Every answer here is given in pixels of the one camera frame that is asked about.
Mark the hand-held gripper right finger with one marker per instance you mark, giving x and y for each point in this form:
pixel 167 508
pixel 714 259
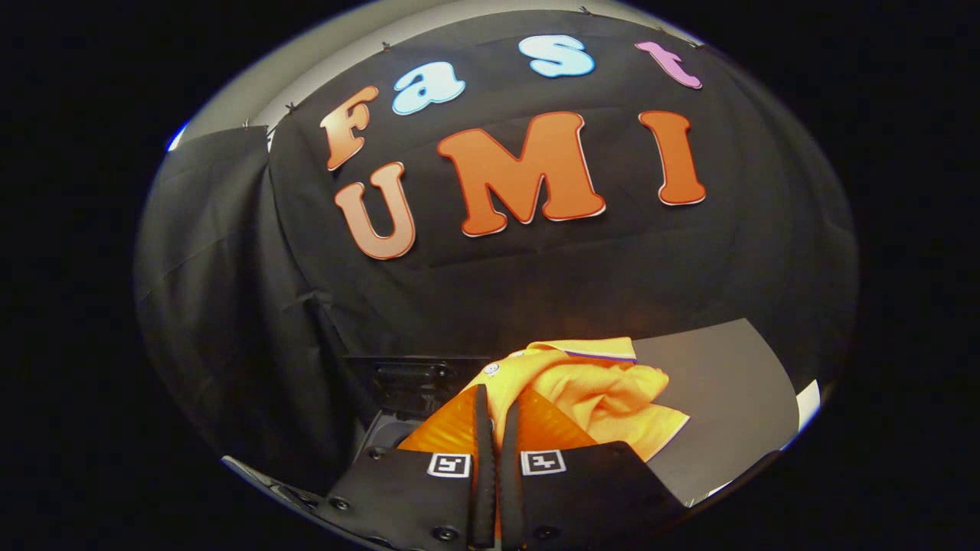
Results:
pixel 511 497

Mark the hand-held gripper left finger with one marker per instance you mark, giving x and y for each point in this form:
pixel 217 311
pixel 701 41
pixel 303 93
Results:
pixel 484 497

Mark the yellow polo shirt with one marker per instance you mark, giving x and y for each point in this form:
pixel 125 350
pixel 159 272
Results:
pixel 612 390

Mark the black backdrop cloth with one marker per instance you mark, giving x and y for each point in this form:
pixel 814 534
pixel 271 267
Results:
pixel 612 268

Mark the ceiling light panel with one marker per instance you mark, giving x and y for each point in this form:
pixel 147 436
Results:
pixel 177 138

